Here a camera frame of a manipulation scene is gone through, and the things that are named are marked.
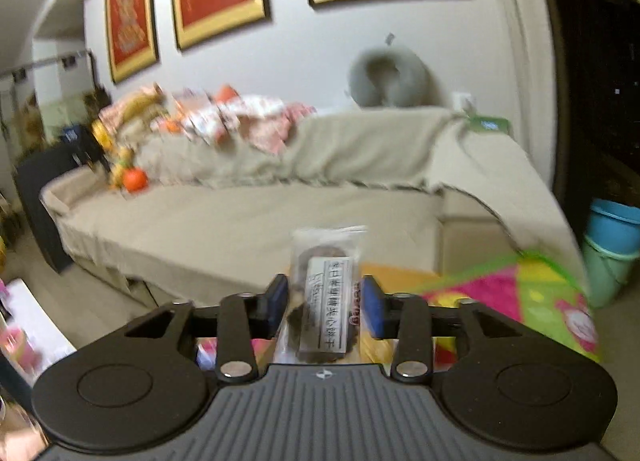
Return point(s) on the pile of patterned clothes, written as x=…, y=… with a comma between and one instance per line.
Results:
x=210, y=113

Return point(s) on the beige sofa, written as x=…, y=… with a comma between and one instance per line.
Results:
x=225, y=221

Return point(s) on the blue plastic bucket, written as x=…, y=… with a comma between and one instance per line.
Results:
x=612, y=228

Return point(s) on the small red framed picture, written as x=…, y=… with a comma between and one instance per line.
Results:
x=131, y=13

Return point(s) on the wooden table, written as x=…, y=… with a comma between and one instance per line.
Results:
x=395, y=273

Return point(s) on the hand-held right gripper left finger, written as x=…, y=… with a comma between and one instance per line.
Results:
x=277, y=303

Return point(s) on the colourful play mat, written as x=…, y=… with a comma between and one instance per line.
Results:
x=505, y=296

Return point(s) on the green plastic bucket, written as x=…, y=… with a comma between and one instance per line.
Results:
x=602, y=273

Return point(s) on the white box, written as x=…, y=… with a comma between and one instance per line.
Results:
x=30, y=321

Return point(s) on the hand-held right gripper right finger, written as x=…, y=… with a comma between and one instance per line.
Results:
x=372, y=311

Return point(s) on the black cabinet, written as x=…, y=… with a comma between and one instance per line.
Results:
x=40, y=201

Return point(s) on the clear dark cookie packet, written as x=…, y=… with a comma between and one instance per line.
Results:
x=325, y=291

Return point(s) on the beige sofa cover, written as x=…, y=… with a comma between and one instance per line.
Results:
x=375, y=151

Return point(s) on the orange toy ball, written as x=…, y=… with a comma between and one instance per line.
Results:
x=136, y=179

